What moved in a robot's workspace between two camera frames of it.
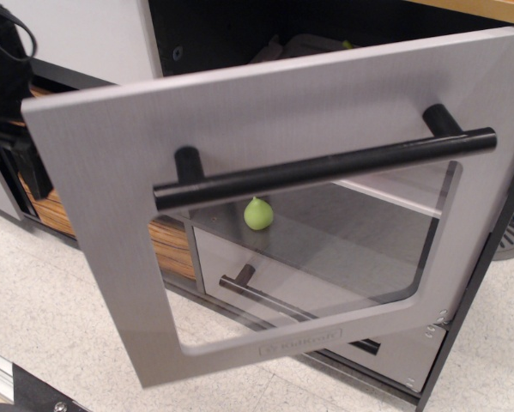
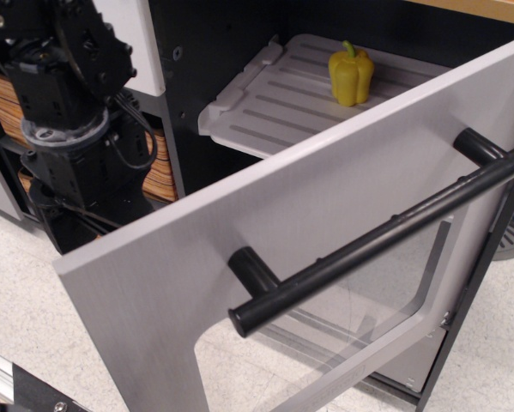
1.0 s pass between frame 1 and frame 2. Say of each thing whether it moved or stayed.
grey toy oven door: moved
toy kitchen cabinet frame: stayed
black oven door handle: moved
